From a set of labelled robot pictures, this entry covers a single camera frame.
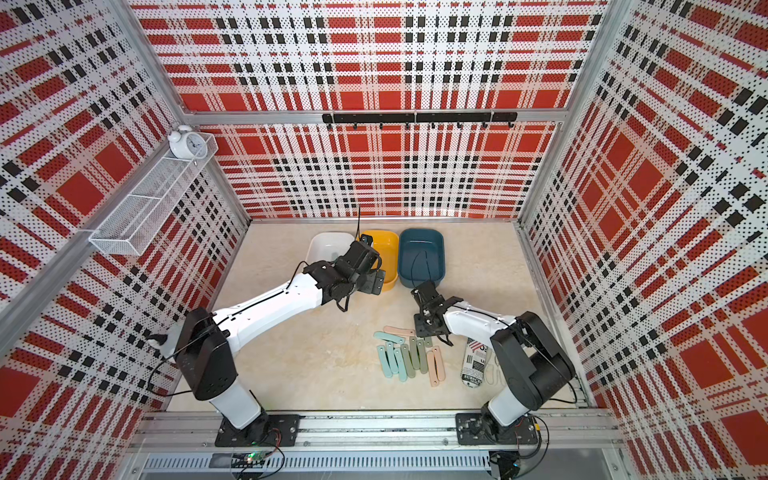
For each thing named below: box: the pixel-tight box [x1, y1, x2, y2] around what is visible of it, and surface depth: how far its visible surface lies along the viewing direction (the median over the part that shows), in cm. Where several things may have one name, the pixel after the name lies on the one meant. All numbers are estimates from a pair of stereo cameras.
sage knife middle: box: [409, 336, 421, 370], surface depth 88 cm
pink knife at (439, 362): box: [432, 345, 446, 382], surface depth 86 cm
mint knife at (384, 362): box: [377, 346, 393, 378], surface depth 87 cm
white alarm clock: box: [167, 125, 208, 160], surface depth 82 cm
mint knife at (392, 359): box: [386, 342, 399, 376], surface depth 87 cm
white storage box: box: [305, 231, 355, 267], surface depth 112 cm
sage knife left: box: [400, 344, 416, 378], surface depth 86 cm
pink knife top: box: [383, 325, 416, 337], surface depth 93 cm
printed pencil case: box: [461, 337, 490, 389], surface depth 84 cm
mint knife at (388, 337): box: [373, 331, 404, 344], surface depth 92 cm
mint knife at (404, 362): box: [400, 343, 409, 382], surface depth 86 cm
